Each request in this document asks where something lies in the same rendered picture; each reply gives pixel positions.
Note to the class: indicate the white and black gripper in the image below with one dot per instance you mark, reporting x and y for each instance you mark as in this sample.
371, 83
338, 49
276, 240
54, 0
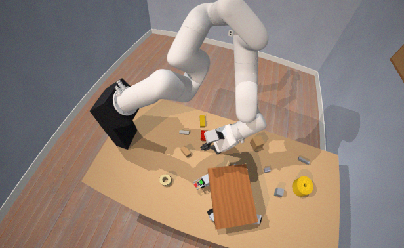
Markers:
228, 142

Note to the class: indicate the tan wooden block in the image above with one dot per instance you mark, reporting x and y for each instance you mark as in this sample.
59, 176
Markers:
185, 151

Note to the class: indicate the yellow cylinder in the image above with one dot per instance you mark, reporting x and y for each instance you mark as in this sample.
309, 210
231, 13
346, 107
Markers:
302, 186

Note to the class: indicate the beige short cylinder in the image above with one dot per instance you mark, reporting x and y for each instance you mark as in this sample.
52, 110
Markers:
165, 183

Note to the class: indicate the wooden wheeled dolly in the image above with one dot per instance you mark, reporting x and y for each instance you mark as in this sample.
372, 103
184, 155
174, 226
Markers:
232, 197

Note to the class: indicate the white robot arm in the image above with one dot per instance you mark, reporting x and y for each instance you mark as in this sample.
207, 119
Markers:
185, 54

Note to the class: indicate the yellow rectangular block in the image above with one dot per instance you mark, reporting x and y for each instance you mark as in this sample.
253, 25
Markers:
202, 121

